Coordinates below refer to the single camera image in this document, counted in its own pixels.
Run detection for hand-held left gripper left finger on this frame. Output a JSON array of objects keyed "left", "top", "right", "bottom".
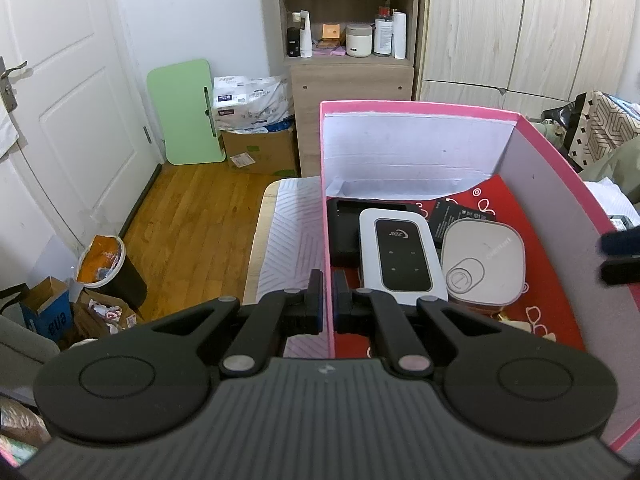
[{"left": 150, "top": 269, "right": 325, "bottom": 379}]

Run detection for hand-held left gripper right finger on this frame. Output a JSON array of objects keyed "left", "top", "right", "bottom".
[{"left": 332, "top": 270, "right": 501, "bottom": 381}]

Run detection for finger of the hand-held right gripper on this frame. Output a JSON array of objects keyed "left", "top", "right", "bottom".
[{"left": 599, "top": 226, "right": 640, "bottom": 287}]

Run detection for rounded off-white device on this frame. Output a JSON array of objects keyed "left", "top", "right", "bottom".
[{"left": 440, "top": 219, "right": 527, "bottom": 307}]

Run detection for black battery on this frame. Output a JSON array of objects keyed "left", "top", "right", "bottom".
[{"left": 429, "top": 197, "right": 499, "bottom": 256}]

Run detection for pink cardboard box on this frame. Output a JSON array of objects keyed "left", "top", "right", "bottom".
[{"left": 319, "top": 100, "right": 640, "bottom": 453}]

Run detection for white portable router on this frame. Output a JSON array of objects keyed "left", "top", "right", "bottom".
[{"left": 358, "top": 207, "right": 450, "bottom": 307}]

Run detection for white patterned cloth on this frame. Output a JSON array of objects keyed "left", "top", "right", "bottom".
[{"left": 244, "top": 177, "right": 335, "bottom": 361}]

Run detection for black rectangular case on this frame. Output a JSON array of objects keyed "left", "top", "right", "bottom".
[{"left": 327, "top": 198, "right": 430, "bottom": 267}]

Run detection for geometric patterned bag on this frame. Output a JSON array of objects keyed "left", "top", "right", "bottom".
[{"left": 569, "top": 90, "right": 640, "bottom": 172}]

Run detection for brown cardboard box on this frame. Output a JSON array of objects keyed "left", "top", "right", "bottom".
[{"left": 221, "top": 127, "right": 301, "bottom": 177}]

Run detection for black trash bin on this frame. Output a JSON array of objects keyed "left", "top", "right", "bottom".
[{"left": 76, "top": 235, "right": 149, "bottom": 312}]

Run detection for black door draft stopper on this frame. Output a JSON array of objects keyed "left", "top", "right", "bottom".
[{"left": 119, "top": 163, "right": 164, "bottom": 239}]

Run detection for plastic wrapped packages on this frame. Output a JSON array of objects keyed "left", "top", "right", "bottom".
[{"left": 212, "top": 75, "right": 296, "bottom": 134}]

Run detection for brown paper bag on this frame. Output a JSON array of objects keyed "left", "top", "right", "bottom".
[{"left": 74, "top": 290, "right": 139, "bottom": 337}]

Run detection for wooden shelf cabinet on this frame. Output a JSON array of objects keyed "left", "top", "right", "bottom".
[{"left": 276, "top": 0, "right": 427, "bottom": 179}]

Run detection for green folding board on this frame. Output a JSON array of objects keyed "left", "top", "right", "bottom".
[{"left": 146, "top": 58, "right": 226, "bottom": 166}]

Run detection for wooden wardrobe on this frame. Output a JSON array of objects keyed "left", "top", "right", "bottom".
[{"left": 416, "top": 0, "right": 640, "bottom": 117}]

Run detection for white jar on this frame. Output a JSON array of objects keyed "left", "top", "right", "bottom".
[{"left": 345, "top": 23, "right": 374, "bottom": 58}]

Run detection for blue cardboard box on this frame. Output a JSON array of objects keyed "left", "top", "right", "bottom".
[{"left": 19, "top": 276, "right": 77, "bottom": 342}]

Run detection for white tube bottle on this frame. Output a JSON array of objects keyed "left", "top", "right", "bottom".
[{"left": 300, "top": 10, "right": 315, "bottom": 59}]

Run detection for white labelled canister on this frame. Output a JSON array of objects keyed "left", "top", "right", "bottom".
[{"left": 373, "top": 16, "right": 394, "bottom": 56}]

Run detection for white paper roll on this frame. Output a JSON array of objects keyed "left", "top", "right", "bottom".
[{"left": 392, "top": 10, "right": 407, "bottom": 60}]

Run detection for grey cloth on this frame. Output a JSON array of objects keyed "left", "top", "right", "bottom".
[{"left": 0, "top": 285, "right": 62, "bottom": 403}]

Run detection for white door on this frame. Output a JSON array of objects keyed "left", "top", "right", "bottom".
[{"left": 0, "top": 0, "right": 167, "bottom": 273}]

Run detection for colourful floral cloth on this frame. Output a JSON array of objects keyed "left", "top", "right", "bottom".
[{"left": 0, "top": 395, "right": 52, "bottom": 467}]

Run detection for metal door handle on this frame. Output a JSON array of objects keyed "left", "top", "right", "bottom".
[{"left": 0, "top": 57, "right": 29, "bottom": 112}]

